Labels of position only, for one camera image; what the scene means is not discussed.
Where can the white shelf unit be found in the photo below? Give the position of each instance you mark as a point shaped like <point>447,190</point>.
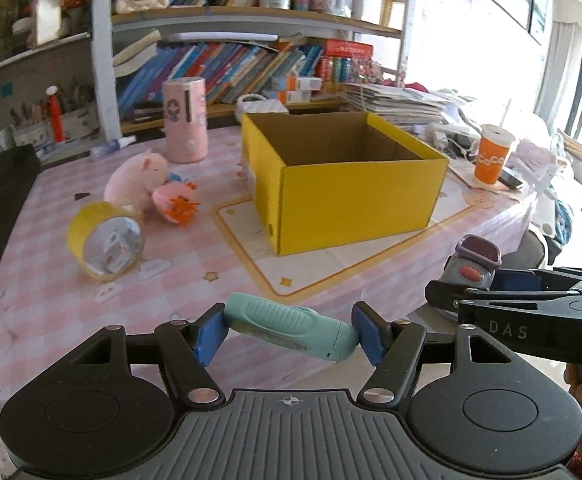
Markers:
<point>106,60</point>

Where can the pink checked tablecloth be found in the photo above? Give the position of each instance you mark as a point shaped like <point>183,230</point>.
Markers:
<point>46,260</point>

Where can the pink plush pig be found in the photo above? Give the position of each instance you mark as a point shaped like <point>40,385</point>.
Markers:
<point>131,177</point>

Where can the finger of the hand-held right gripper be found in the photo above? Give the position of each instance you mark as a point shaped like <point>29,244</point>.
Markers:
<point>521,322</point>
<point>516,280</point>

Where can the white mat yellow border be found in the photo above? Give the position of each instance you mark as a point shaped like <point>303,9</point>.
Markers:
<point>251,255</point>

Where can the row of small colourful books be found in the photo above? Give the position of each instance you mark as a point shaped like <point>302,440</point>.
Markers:
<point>351,69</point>

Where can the mint green handheld device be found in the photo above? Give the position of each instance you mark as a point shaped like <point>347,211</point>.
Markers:
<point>291,327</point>

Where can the white pen tray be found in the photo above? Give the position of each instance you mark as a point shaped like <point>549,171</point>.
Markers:
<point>71,125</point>

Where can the yellow cardboard box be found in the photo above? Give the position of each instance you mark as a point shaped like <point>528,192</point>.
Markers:
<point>351,200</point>

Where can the silver round tin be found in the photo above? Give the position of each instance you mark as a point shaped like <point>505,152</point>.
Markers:
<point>276,1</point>

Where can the yellow tape roll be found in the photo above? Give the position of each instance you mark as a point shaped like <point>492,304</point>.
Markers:
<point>78,225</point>

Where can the small spray bottle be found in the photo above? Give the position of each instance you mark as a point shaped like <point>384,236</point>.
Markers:
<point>108,149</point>

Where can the white power strip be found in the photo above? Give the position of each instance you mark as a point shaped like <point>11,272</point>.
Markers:
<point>451,135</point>

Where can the red glue bottle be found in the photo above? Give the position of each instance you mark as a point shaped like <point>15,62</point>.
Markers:
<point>57,117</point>

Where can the orange and white carton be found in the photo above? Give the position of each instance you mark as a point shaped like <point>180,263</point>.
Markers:
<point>291,95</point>
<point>303,83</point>

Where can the white quilted handbag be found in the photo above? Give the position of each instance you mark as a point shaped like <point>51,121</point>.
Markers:
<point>266,107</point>

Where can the glossy gift bag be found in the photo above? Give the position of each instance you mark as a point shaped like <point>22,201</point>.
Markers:
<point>48,10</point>

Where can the black notebook stack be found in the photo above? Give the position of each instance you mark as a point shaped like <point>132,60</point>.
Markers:
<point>147,114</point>

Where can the pink axolotl plush toy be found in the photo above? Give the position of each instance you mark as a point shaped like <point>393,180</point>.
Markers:
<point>166,199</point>

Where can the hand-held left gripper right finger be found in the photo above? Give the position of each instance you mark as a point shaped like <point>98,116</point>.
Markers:
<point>368,334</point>

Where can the black digital piano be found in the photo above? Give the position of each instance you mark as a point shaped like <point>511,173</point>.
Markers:
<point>6,195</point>

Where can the red flat box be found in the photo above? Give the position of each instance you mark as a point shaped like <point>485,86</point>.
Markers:
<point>348,48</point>

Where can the white flat folder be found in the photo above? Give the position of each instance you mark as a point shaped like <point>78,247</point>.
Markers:
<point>221,37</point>

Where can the pink cylindrical container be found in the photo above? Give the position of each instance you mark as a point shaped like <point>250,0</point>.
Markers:
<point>183,130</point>

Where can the thick pale book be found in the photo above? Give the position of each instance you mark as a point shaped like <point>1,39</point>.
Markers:
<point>136,55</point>

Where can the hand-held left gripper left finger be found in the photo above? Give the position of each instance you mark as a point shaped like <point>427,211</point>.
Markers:
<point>208,334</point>

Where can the stack of papers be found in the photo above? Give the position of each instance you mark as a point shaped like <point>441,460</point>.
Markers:
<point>396,102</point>

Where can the row of blue-spine books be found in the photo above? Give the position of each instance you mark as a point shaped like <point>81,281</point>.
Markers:
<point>221,70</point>

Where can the purple smartwatch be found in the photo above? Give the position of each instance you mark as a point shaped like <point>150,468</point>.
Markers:
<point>476,250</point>

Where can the white pen holder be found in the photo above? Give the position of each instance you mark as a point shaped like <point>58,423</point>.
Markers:
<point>366,7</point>

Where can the wooden bookshelf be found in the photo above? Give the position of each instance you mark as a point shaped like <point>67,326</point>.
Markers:
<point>271,21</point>

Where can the orange paper cup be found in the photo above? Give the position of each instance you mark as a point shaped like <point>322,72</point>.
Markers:
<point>491,160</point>

